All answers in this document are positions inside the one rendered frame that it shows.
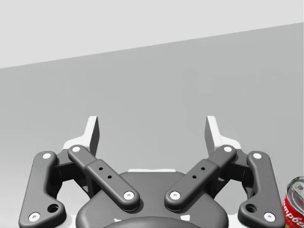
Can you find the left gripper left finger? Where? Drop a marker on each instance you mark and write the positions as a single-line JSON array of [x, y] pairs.
[[99, 168]]

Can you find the red and white can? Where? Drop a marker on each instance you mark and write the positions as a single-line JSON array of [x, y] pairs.
[[294, 204]]

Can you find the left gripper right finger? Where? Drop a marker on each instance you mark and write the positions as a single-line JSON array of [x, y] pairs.
[[204, 168]]

